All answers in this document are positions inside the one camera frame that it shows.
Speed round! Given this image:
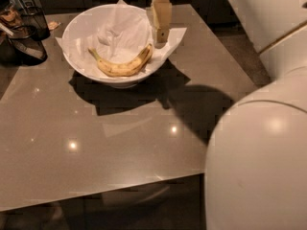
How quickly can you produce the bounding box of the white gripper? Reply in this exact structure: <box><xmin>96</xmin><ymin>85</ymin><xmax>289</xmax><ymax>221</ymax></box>
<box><xmin>151</xmin><ymin>0</ymin><xmax>172</xmax><ymax>44</ymax></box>

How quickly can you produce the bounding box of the small crumpled wrapper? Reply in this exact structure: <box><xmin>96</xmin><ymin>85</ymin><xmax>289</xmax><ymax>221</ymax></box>
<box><xmin>48</xmin><ymin>21</ymin><xmax>59</xmax><ymax>31</ymax></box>

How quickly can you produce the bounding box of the white bowl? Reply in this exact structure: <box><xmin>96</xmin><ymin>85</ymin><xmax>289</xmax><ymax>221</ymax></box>
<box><xmin>60</xmin><ymin>3</ymin><xmax>169</xmax><ymax>89</ymax></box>

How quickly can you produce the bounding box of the black mesh cup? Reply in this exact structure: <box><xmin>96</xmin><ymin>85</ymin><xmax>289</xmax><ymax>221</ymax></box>
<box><xmin>19</xmin><ymin>6</ymin><xmax>50</xmax><ymax>40</ymax></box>

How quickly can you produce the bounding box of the yellow banana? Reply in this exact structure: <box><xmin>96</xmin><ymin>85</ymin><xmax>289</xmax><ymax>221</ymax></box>
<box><xmin>88</xmin><ymin>43</ymin><xmax>153</xmax><ymax>77</ymax></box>

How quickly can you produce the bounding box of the white paper liner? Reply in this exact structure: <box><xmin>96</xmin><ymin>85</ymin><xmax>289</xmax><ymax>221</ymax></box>
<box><xmin>55</xmin><ymin>0</ymin><xmax>188</xmax><ymax>76</ymax></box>

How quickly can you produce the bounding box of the black mesh basket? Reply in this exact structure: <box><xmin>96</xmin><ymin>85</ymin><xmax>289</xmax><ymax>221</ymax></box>
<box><xmin>9</xmin><ymin>25</ymin><xmax>47</xmax><ymax>66</ymax></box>

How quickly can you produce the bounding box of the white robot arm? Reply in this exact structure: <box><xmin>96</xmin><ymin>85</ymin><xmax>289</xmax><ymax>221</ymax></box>
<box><xmin>204</xmin><ymin>0</ymin><xmax>307</xmax><ymax>230</ymax></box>

